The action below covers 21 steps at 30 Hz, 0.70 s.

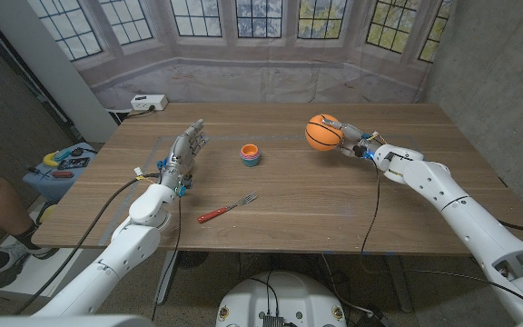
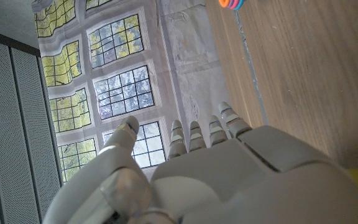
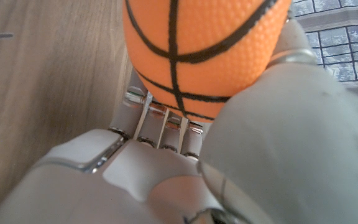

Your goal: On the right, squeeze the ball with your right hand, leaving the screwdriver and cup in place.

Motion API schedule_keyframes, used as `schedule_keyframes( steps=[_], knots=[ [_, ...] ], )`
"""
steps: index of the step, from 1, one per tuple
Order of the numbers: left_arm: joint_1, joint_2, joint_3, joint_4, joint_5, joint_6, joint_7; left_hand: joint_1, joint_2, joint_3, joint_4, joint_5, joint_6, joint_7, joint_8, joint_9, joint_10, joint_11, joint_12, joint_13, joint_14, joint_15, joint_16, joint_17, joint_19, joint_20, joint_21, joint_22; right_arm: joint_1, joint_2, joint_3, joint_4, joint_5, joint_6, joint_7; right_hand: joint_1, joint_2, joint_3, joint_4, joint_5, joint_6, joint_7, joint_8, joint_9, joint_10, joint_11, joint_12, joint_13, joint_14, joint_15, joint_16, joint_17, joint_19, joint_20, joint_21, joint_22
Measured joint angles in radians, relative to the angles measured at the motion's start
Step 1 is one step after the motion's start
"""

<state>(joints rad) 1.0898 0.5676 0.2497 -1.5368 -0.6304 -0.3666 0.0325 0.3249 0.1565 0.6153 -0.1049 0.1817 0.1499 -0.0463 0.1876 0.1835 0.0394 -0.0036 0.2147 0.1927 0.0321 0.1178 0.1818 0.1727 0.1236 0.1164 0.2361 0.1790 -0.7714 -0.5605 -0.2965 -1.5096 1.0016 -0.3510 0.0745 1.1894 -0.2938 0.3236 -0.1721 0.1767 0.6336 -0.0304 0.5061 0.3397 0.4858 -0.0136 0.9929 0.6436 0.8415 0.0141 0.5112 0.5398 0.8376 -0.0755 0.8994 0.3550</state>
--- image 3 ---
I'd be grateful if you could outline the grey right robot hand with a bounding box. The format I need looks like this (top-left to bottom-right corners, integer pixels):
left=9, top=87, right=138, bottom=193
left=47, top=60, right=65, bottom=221
left=0, top=9, right=358, bottom=224

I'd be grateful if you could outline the orange toy basketball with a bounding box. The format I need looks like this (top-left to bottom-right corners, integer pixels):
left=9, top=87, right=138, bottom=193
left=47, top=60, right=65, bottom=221
left=122, top=0, right=293, bottom=124

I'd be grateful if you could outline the printed bay window backdrop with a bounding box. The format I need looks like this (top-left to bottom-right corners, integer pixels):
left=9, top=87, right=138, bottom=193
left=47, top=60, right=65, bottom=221
left=290, top=0, right=358, bottom=175

